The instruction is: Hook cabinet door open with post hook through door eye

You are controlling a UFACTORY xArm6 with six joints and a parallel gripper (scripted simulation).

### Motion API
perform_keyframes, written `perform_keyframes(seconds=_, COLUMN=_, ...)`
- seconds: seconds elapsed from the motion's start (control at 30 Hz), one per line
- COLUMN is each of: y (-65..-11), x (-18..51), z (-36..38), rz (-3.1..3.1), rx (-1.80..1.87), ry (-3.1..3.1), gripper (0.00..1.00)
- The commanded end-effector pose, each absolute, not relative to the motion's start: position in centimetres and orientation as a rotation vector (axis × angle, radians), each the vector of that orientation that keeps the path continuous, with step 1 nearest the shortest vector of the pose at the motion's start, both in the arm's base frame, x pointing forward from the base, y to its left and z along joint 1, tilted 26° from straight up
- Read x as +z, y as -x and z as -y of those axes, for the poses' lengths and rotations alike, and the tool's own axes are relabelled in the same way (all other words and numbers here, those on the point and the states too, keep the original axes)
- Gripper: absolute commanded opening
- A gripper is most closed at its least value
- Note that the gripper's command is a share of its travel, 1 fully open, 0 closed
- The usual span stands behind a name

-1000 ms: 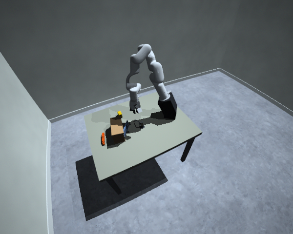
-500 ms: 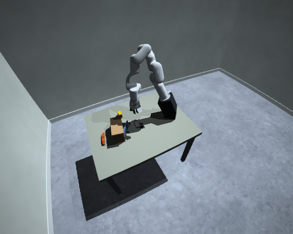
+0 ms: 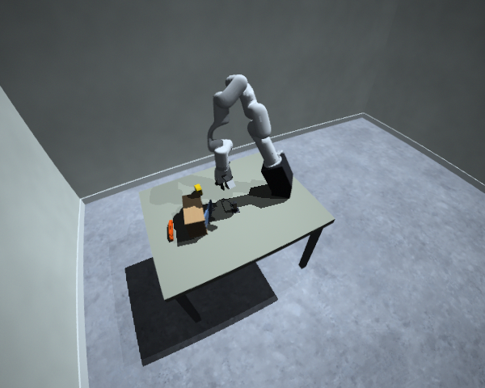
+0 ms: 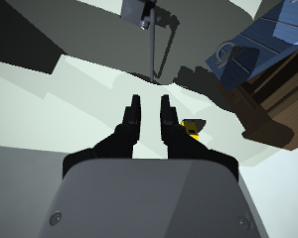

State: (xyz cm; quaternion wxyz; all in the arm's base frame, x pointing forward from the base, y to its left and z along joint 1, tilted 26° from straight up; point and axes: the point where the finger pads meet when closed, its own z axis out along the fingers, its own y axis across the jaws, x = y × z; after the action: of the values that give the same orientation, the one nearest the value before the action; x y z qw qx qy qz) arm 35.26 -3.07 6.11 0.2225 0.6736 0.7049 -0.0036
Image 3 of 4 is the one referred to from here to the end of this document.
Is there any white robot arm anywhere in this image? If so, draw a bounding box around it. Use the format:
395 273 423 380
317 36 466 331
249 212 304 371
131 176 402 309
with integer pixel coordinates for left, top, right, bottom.
208 74 284 171

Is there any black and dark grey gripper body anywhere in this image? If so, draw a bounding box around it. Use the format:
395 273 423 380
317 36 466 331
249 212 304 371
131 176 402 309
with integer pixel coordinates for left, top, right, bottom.
214 166 232 184

